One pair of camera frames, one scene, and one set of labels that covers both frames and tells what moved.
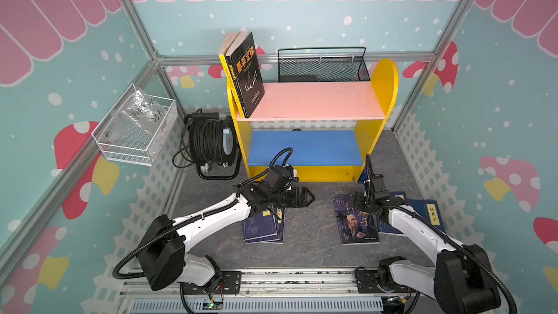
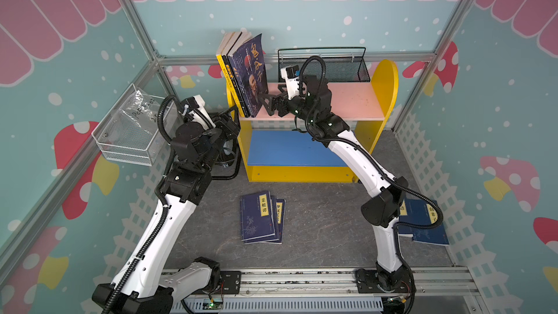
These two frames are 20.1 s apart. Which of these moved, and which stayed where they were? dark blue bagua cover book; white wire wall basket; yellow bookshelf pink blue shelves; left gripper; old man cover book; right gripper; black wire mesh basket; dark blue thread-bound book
Moved: left gripper; old man cover book; right gripper
Stayed: black wire mesh basket; white wire wall basket; dark blue bagua cover book; dark blue thread-bound book; yellow bookshelf pink blue shelves
